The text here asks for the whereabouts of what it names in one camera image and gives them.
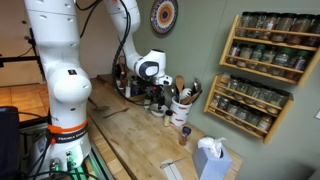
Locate blue grey tissue box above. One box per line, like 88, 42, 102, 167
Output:
192, 144, 234, 180

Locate white spatula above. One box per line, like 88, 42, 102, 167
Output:
159, 156, 188, 180

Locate small yellow spice bottle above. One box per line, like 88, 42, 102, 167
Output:
162, 109, 174, 128

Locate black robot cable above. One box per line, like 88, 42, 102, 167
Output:
75, 0, 158, 108

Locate white ceramic utensil crock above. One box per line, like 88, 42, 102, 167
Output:
169, 97, 193, 128

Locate glass spice jar green lid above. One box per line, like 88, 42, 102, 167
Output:
248, 44, 267, 70
269, 47, 294, 77
285, 49, 313, 81

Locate wooden spoon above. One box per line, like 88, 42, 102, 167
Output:
174, 75, 186, 95

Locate wooden wall spice rack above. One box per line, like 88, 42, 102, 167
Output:
218, 13, 320, 89
203, 73, 295, 145

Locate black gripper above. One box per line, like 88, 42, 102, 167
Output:
145, 84, 168, 112

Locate white tissue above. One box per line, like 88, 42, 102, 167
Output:
196, 136, 228, 159

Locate wooden spatula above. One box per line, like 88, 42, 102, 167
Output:
181, 90, 202, 106

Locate decorative painted wall plate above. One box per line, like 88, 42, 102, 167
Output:
149, 0, 179, 35

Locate black metal stand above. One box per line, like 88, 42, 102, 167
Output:
0, 28, 46, 81

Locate small white bowl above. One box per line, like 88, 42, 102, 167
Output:
149, 103, 170, 118

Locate glass spice jar silver lid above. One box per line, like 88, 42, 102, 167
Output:
216, 97, 231, 113
210, 93, 223, 108

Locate metal fork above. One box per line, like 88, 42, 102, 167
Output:
102, 106, 130, 120

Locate white spoon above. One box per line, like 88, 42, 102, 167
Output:
178, 87, 193, 102

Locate black chair back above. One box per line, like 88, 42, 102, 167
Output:
0, 105, 21, 180

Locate glass spice jar black lid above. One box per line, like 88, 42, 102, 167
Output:
256, 85, 276, 109
245, 81, 264, 105
227, 74, 241, 92
271, 13, 297, 43
225, 100, 241, 121
258, 45, 278, 73
237, 43, 254, 68
245, 109, 263, 132
237, 11, 253, 38
259, 12, 280, 41
267, 88, 292, 114
303, 15, 320, 48
234, 104, 252, 126
227, 42, 242, 65
287, 13, 314, 46
234, 78, 253, 101
248, 11, 268, 39

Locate shiny metal bowl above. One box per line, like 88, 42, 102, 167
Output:
191, 77, 203, 97

